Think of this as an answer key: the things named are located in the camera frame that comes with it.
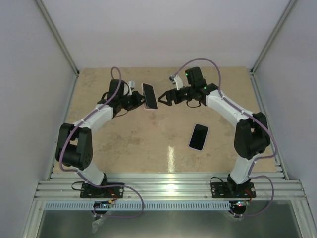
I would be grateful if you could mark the left controller board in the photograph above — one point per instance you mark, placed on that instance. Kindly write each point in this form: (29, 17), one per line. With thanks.
(104, 204)

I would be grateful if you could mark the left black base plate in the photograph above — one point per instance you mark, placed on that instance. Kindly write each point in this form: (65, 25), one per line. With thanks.
(116, 189)

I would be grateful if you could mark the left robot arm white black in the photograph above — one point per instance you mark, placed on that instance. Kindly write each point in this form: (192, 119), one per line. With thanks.
(74, 151)

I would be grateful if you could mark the aluminium rail frame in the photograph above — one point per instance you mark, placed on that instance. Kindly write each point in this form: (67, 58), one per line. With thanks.
(148, 152)

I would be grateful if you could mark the right controller board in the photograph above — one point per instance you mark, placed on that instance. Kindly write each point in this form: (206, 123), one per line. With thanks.
(241, 203)

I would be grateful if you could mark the left aluminium corner post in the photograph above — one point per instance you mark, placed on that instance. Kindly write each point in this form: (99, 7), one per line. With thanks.
(50, 23)

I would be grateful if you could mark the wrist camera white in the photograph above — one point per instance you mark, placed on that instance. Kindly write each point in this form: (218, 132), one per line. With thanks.
(177, 81)
(131, 86)

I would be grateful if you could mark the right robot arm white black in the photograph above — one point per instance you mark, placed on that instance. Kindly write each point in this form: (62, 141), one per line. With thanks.
(251, 137)

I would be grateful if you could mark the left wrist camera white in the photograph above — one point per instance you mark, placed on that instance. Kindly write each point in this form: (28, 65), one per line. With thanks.
(131, 86)

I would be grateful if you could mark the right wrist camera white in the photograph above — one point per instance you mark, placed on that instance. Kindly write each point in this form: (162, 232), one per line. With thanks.
(177, 81)

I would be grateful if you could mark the controller board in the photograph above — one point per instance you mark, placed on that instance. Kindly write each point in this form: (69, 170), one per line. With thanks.
(241, 203)
(104, 204)

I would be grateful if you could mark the aluminium corner post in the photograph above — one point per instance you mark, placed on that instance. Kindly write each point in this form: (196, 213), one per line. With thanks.
(50, 23)
(273, 35)

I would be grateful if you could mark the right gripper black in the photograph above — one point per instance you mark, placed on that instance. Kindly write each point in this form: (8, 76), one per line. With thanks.
(172, 92)

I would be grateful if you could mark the black phone in lilac case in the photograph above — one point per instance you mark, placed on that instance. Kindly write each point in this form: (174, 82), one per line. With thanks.
(198, 137)

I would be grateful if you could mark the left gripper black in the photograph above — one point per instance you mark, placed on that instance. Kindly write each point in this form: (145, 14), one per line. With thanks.
(137, 97)

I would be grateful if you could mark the right aluminium corner post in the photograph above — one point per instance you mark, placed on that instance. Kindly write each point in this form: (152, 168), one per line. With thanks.
(273, 35)

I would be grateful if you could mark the grey slotted cable duct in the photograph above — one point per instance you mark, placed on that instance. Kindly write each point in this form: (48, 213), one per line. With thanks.
(146, 206)

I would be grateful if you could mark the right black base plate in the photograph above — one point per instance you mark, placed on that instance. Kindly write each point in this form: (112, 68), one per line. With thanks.
(220, 190)

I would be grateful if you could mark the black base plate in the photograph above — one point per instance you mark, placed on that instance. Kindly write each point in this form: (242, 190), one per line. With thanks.
(116, 189)
(220, 190)

